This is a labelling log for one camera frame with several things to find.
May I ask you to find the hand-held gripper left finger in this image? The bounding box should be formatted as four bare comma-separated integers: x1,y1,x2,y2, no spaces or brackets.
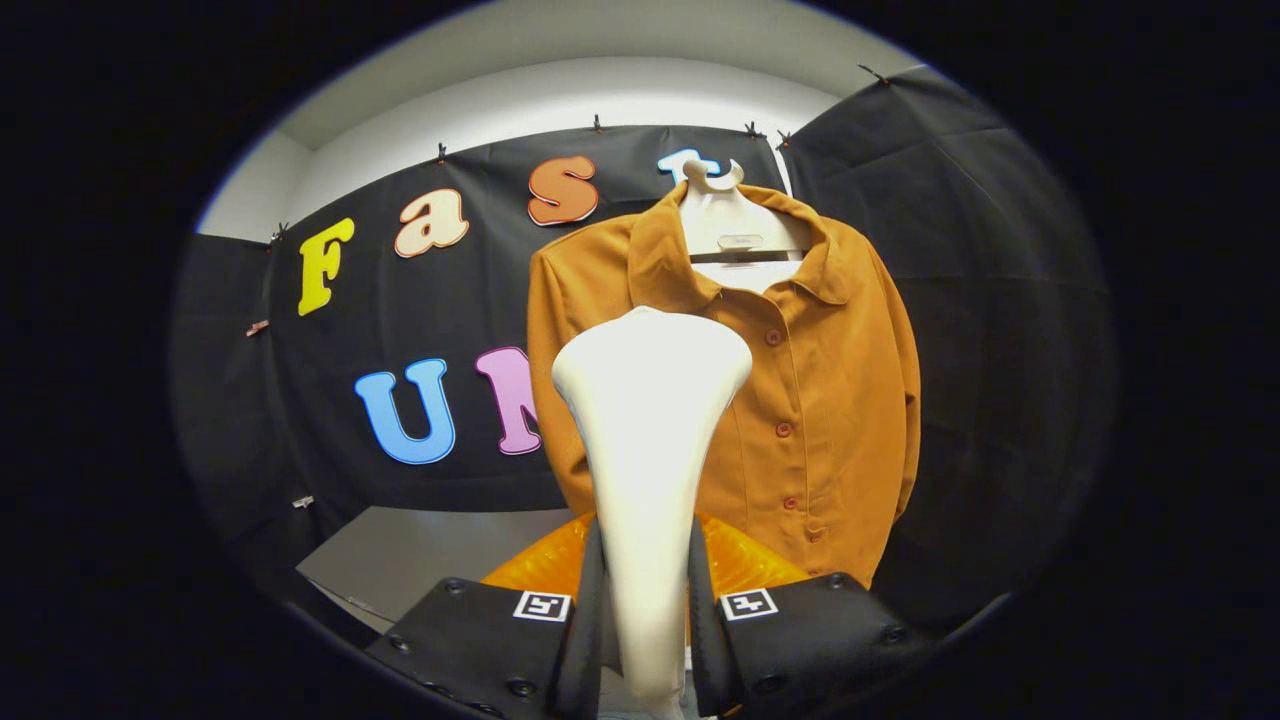
365,512,608,720

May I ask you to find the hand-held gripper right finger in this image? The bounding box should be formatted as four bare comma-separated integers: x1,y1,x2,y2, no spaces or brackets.
688,512,936,720

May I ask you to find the orange button-up shirt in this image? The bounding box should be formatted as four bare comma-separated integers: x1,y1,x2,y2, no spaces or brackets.
527,180,922,591

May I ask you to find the white clothes hanger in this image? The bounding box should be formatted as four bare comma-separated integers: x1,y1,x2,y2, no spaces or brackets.
678,158,813,293

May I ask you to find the grey cabinet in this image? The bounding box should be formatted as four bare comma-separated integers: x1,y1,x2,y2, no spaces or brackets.
297,505,601,636

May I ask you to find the black backdrop cloth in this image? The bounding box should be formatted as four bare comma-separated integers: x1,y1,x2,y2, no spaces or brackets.
170,65,1116,651

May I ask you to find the row of black clips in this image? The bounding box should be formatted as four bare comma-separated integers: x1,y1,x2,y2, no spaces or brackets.
270,63,891,244

